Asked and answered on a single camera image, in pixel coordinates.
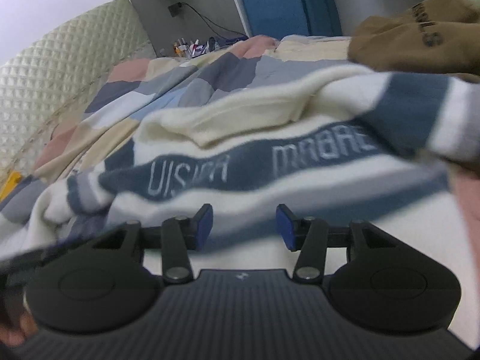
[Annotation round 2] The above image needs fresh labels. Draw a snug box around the black charger cable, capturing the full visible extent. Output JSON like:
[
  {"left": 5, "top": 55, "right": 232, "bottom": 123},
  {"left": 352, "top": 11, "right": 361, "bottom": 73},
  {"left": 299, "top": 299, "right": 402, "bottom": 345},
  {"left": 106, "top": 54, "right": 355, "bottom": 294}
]
[{"left": 180, "top": 2, "right": 249, "bottom": 41}]

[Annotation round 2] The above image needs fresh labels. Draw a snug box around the yellow object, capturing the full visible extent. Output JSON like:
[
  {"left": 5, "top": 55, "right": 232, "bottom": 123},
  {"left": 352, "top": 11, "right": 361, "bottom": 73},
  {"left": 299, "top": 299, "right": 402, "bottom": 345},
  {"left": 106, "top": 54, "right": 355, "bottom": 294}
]
[{"left": 0, "top": 171, "right": 22, "bottom": 202}]

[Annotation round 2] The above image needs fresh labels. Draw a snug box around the cluster of small bottles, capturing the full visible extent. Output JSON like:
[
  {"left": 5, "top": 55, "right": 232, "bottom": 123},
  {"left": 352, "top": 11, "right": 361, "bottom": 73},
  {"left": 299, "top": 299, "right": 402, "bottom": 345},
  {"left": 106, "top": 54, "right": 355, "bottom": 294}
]
[{"left": 160, "top": 37, "right": 227, "bottom": 59}]

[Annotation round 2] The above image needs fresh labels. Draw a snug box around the white blue striped sweater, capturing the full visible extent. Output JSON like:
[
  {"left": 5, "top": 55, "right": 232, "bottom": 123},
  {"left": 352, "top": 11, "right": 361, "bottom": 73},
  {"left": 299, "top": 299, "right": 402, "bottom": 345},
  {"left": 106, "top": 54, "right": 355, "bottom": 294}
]
[{"left": 0, "top": 64, "right": 480, "bottom": 351}]

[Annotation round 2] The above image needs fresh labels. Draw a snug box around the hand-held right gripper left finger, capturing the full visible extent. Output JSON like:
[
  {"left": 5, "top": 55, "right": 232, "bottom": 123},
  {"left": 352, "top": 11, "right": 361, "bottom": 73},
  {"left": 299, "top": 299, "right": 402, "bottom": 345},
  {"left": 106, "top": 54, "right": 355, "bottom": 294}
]
[{"left": 92, "top": 203, "right": 214, "bottom": 285}]

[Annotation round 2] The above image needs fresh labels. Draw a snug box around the cream quilted headboard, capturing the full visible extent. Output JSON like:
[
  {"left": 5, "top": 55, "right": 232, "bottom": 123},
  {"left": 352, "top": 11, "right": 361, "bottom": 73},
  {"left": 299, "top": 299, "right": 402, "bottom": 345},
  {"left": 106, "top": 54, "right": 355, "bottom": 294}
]
[{"left": 0, "top": 0, "right": 155, "bottom": 182}]

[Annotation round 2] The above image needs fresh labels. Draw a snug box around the brown hoodie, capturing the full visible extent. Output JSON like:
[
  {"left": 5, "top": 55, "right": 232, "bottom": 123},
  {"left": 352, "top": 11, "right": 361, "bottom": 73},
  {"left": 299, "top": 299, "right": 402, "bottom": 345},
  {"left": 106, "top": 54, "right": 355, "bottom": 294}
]
[{"left": 347, "top": 0, "right": 480, "bottom": 80}]

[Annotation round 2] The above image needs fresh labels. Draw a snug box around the patchwork bed blanket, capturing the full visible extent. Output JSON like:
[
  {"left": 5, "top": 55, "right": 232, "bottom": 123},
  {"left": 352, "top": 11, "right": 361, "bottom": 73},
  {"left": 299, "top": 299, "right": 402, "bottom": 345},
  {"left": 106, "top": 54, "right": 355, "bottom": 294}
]
[{"left": 0, "top": 34, "right": 480, "bottom": 241}]

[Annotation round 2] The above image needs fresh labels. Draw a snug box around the blue padded board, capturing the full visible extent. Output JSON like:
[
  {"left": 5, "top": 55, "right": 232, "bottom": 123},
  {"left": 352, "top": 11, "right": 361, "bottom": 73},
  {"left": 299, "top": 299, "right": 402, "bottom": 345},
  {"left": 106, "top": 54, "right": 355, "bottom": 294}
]
[{"left": 239, "top": 0, "right": 313, "bottom": 39}]

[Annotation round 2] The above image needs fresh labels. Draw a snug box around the person's right hand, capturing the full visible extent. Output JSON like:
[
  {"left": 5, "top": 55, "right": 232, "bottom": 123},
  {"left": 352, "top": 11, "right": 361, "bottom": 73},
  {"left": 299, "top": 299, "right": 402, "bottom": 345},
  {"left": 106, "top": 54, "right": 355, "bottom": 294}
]
[{"left": 4, "top": 307, "right": 41, "bottom": 348}]

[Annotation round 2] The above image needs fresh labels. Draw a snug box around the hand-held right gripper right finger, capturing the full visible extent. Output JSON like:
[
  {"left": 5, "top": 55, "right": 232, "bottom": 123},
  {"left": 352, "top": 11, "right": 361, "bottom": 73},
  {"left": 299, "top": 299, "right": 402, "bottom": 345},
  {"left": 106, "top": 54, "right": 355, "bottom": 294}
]
[{"left": 275, "top": 203, "right": 392, "bottom": 284}]

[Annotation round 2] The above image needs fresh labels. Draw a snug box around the blue curtain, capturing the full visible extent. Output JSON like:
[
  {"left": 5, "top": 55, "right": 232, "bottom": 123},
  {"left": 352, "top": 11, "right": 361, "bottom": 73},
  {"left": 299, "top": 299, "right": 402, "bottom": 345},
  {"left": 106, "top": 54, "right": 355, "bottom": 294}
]
[{"left": 295, "top": 0, "right": 343, "bottom": 37}]

